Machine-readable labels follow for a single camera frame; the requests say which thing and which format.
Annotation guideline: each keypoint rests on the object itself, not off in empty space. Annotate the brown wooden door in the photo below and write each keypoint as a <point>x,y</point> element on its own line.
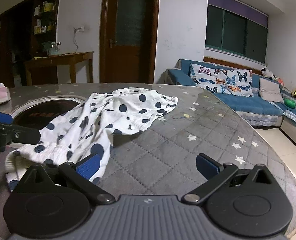
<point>130,55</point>

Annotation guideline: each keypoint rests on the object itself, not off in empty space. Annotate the green framed window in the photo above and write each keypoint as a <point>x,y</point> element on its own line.
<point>235,35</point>

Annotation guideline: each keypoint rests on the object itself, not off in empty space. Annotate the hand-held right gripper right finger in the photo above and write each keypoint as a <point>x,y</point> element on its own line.
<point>208,166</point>

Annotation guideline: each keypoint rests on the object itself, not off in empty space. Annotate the dark wooden shelf cabinet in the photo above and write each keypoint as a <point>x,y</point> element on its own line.
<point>23,30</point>

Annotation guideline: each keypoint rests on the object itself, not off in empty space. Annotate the white polka dot pants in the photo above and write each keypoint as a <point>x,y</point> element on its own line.
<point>118,115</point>

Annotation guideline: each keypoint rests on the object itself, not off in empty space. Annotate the round black induction cooker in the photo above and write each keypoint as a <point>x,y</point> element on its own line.
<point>45,110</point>

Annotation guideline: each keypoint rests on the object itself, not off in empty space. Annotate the green toy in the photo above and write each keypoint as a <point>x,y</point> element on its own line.
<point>290,102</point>

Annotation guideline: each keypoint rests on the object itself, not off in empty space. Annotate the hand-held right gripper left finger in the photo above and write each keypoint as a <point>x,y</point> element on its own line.
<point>89,167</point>

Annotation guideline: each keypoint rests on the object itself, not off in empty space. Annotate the grey cushion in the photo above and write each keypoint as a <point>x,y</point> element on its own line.
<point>270,90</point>

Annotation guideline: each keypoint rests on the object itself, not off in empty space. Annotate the orange plush toy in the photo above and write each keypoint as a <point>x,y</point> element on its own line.
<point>279,80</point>

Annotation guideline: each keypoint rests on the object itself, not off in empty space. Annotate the butterfly print pillow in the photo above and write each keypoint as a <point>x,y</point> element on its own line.
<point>220,80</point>

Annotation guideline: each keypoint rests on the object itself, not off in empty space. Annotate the purple roller blind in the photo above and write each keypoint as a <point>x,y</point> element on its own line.
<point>237,7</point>

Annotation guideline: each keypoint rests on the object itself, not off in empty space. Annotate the glass jar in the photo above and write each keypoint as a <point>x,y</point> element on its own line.
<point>53,50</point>

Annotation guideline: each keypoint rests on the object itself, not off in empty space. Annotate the wooden side table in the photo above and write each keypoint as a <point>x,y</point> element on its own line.
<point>63,57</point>

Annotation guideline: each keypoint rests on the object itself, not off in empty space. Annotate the black and white plush toy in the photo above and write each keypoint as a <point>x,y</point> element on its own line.
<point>267,73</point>

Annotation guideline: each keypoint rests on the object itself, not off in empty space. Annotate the blue corner sofa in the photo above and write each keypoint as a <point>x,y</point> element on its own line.
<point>250,102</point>

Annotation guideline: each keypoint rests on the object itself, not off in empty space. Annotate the white wall outlet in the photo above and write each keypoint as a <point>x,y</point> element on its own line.
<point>79,29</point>

